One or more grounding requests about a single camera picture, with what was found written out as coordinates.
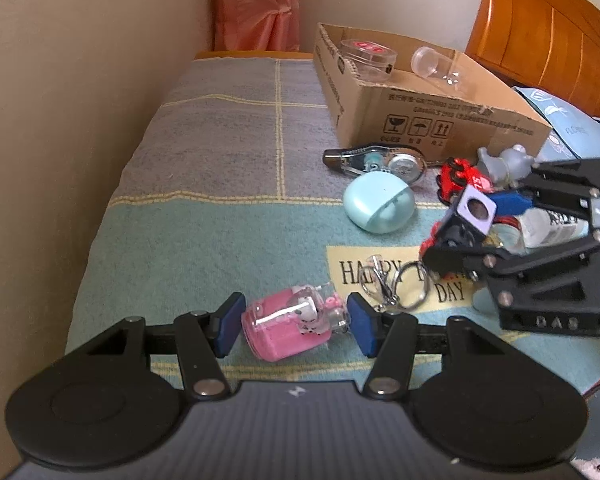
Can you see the red toy car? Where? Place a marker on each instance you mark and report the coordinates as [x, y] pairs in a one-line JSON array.
[[455, 175]]

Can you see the pink keychain bottle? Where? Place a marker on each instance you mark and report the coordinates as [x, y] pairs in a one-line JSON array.
[[294, 320]]

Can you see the wooden headboard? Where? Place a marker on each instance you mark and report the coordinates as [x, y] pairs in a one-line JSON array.
[[552, 45]]

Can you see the brown cardboard box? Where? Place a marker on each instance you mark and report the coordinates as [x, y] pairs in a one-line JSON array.
[[412, 111]]

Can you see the metal key rings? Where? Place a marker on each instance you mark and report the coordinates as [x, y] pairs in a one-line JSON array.
[[392, 279]]

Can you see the grey elephant toy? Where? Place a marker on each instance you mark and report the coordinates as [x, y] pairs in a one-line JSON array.
[[510, 166]]

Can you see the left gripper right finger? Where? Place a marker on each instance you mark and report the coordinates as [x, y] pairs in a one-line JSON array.
[[393, 340]]

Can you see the clear case red label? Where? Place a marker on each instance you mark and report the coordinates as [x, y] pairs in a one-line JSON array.
[[373, 62]]

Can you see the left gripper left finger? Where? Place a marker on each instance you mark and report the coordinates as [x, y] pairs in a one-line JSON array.
[[198, 339]]

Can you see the white green medical bottle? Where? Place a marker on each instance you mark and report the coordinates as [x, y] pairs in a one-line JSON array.
[[536, 229]]

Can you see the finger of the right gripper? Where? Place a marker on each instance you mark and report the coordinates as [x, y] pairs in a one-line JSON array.
[[455, 254], [568, 187]]

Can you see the mint green egg case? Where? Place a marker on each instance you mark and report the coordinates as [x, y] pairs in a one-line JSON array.
[[379, 202]]

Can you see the clear plastic jar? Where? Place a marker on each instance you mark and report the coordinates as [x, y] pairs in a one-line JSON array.
[[431, 64]]

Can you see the black white cube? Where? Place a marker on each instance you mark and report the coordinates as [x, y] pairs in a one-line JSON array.
[[468, 220]]

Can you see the light blue pillow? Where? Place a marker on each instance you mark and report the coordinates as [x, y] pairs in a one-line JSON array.
[[574, 135]]

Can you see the pink curtain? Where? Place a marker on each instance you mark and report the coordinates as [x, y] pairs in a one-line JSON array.
[[257, 25]]

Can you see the correction tape dispenser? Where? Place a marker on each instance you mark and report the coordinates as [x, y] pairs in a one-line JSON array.
[[407, 164]]

